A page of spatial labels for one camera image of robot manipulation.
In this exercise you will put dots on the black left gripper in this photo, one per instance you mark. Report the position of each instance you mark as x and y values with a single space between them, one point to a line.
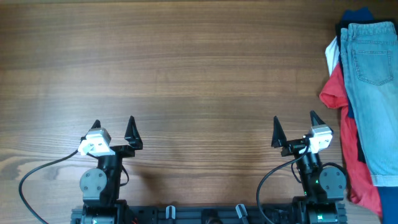
119 150

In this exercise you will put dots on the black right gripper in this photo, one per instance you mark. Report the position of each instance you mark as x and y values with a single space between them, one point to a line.
296 147

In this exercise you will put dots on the light blue denim shorts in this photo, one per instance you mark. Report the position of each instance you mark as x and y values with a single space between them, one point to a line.
371 102

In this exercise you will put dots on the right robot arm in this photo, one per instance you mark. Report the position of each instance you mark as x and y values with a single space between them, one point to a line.
323 183

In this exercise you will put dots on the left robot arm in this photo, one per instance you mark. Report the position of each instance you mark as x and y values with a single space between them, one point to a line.
101 185

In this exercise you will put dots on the red garment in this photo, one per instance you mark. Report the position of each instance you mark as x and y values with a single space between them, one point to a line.
362 192

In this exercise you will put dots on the black garment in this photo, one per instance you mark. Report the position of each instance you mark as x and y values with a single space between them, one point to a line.
345 24

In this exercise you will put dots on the white garment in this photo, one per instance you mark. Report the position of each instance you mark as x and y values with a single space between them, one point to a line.
332 54

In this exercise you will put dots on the dark blue garment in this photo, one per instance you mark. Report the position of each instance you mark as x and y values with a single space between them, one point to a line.
357 15

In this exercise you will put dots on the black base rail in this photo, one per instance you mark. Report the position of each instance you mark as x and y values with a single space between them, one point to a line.
199 214

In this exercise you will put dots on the left grey rail clip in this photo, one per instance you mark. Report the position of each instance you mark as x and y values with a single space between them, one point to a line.
170 212

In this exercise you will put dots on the grey rail clip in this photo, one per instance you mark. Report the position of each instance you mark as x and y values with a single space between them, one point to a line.
170 212
242 213

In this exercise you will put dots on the right grey rail clip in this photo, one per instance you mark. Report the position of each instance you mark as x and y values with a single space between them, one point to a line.
242 213

